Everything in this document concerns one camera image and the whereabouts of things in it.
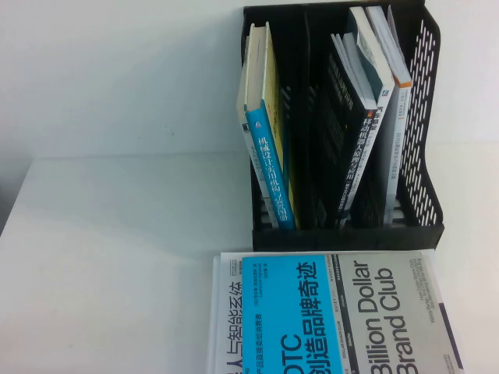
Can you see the blue and grey DTC book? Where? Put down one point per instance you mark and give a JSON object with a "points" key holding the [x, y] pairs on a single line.
{"points": [[288, 311]]}

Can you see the blue spine yellow cover book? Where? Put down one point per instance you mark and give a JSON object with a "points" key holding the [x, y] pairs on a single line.
{"points": [[269, 163]]}

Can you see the black mobile robot book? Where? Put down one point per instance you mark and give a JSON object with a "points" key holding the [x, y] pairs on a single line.
{"points": [[358, 163]]}

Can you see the black plastic mesh book stand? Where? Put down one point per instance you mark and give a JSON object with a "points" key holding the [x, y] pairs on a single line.
{"points": [[351, 239]]}

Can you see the white book with orange band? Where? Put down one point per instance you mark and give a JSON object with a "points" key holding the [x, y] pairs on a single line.
{"points": [[397, 156]]}

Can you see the white spine teal cover book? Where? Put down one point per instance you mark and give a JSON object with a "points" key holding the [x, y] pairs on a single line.
{"points": [[374, 58]]}

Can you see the white magazine with suited man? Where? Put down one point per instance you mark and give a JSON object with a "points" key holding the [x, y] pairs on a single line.
{"points": [[231, 311]]}

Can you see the thin white magazine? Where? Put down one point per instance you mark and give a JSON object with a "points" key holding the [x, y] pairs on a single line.
{"points": [[214, 311]]}

